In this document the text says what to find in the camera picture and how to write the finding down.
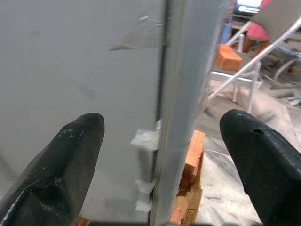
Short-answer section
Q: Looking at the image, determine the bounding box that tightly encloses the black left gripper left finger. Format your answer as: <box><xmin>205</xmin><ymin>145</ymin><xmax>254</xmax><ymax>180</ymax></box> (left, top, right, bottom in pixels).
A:
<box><xmin>0</xmin><ymin>112</ymin><xmax>105</xmax><ymax>226</ymax></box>

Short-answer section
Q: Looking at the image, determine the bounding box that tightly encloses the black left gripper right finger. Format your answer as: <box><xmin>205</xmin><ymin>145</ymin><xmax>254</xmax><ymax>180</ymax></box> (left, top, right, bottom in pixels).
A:
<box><xmin>219</xmin><ymin>109</ymin><xmax>301</xmax><ymax>226</ymax></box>

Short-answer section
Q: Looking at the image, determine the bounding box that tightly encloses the grey white fridge door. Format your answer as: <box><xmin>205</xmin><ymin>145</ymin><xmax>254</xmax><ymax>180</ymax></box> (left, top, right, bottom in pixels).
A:
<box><xmin>0</xmin><ymin>0</ymin><xmax>169</xmax><ymax>226</ymax></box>

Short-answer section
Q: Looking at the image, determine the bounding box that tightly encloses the grey white fridge body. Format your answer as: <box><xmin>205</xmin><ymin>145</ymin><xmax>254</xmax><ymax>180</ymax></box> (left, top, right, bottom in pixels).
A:
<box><xmin>149</xmin><ymin>0</ymin><xmax>230</xmax><ymax>226</ymax></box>

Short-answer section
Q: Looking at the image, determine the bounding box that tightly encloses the orange clay brick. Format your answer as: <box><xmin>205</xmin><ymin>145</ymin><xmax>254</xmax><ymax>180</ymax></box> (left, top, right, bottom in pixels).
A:
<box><xmin>181</xmin><ymin>130</ymin><xmax>206</xmax><ymax>189</ymax></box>
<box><xmin>74</xmin><ymin>216</ymin><xmax>91</xmax><ymax>226</ymax></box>
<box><xmin>215</xmin><ymin>44</ymin><xmax>243</xmax><ymax>71</ymax></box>
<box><xmin>169</xmin><ymin>204</ymin><xmax>189</xmax><ymax>226</ymax></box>

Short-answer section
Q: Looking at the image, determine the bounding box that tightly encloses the brown flat cardboard sheet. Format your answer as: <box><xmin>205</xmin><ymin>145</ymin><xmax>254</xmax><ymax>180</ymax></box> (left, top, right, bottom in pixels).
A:
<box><xmin>175</xmin><ymin>182</ymin><xmax>204</xmax><ymax>226</ymax></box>

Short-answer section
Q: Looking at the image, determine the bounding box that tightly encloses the white tape piece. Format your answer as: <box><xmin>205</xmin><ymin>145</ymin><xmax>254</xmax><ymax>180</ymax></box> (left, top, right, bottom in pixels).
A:
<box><xmin>130</xmin><ymin>119</ymin><xmax>163</xmax><ymax>152</ymax></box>
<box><xmin>135</xmin><ymin>179</ymin><xmax>155</xmax><ymax>194</ymax></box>
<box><xmin>135</xmin><ymin>199</ymin><xmax>151</xmax><ymax>212</ymax></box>

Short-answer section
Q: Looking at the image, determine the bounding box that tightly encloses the white folding chair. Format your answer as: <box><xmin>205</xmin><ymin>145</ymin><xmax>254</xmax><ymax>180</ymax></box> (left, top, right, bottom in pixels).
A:
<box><xmin>204</xmin><ymin>0</ymin><xmax>301</xmax><ymax>111</ymax></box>

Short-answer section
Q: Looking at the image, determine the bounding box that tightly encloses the child in pink dress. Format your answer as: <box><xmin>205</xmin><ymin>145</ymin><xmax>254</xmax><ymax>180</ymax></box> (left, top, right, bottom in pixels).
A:
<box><xmin>244</xmin><ymin>20</ymin><xmax>270</xmax><ymax>43</ymax></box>

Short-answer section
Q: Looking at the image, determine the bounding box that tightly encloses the clear tape strip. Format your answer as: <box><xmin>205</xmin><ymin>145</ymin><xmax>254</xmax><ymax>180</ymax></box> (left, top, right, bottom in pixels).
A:
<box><xmin>108</xmin><ymin>14</ymin><xmax>164</xmax><ymax>52</ymax></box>

